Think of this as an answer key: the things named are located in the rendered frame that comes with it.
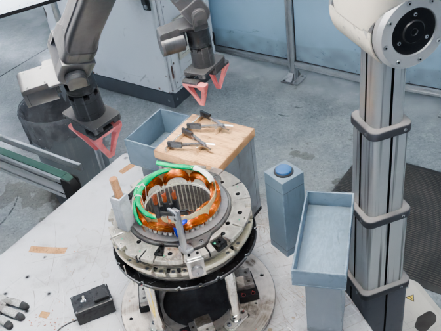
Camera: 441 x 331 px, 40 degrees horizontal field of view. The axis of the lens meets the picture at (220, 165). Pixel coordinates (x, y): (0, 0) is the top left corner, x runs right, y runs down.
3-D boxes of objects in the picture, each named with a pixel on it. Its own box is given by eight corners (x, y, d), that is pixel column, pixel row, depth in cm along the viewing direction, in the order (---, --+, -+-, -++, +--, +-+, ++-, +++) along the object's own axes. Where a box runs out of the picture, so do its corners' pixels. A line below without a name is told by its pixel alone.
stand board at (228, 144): (154, 157, 162) (153, 150, 161) (193, 120, 174) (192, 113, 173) (218, 176, 152) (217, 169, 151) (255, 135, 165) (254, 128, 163)
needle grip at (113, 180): (115, 201, 129) (107, 180, 125) (117, 196, 130) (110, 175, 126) (122, 202, 128) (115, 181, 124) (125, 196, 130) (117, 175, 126)
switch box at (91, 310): (74, 308, 158) (68, 294, 155) (110, 294, 161) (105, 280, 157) (79, 326, 153) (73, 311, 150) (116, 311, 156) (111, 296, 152)
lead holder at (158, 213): (154, 217, 120) (151, 204, 118) (167, 205, 123) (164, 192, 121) (169, 223, 118) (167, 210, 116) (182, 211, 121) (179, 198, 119)
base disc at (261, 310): (90, 324, 152) (88, 322, 152) (182, 226, 176) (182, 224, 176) (218, 394, 132) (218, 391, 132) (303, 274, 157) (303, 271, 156)
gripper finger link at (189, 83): (186, 108, 158) (179, 75, 152) (201, 93, 163) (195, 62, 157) (209, 111, 155) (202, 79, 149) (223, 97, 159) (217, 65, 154)
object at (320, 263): (345, 362, 136) (346, 275, 119) (296, 356, 139) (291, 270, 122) (352, 279, 155) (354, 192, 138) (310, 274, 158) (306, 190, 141)
